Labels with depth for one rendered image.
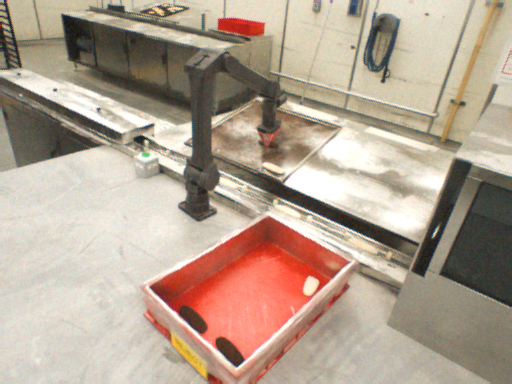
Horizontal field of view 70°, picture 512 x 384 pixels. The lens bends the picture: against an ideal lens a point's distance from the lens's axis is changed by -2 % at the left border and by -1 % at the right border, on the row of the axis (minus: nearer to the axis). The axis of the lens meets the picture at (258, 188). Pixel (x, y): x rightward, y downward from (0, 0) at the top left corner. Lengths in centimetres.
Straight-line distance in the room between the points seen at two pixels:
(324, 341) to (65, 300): 65
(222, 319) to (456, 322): 54
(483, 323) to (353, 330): 29
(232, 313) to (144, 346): 22
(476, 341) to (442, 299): 11
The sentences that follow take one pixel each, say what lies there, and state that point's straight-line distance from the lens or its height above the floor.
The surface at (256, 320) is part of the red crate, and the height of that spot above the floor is 82.
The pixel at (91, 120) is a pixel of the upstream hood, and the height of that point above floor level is 91.
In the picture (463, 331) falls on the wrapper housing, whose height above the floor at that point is 92.
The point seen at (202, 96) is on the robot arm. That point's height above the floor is 124.
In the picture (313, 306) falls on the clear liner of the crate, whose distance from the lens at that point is 90.
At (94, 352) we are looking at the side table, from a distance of 96.
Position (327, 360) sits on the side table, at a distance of 94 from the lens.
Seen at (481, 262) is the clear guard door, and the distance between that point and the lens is 88.
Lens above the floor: 157
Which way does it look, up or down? 31 degrees down
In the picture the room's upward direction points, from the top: 6 degrees clockwise
